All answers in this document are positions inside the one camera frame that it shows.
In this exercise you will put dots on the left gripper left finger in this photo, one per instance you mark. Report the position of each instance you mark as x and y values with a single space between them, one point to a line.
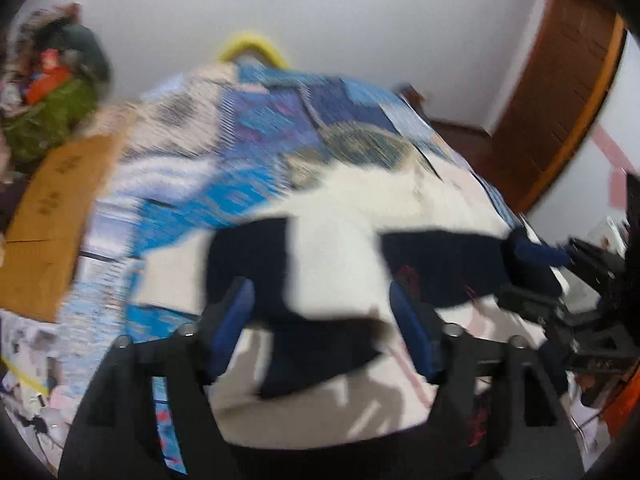
114 433

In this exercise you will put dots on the brown wooden wardrobe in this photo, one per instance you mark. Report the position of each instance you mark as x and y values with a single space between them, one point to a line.
566 79

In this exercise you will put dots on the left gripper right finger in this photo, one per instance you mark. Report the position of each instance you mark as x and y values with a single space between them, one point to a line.
496 414

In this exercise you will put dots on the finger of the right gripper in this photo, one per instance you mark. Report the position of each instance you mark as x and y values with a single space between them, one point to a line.
532 252

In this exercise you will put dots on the yellow curved foam tube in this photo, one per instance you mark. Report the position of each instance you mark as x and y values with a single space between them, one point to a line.
248 42

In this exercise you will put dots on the white and navy fleece sweater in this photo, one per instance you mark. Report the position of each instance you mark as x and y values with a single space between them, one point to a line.
320 361

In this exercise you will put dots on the pile of clothes and boxes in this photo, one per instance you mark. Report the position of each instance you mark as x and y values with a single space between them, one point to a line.
50 48

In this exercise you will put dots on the white sliding wardrobe door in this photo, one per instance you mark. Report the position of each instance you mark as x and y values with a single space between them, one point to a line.
592 187

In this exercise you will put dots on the blue patchwork bed cover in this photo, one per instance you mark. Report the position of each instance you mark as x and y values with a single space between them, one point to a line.
223 121

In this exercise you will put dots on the green fabric laundry basket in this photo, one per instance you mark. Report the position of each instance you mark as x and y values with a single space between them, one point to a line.
49 123

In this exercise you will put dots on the wooden lap desk board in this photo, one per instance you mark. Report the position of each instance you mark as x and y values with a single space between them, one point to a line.
42 242

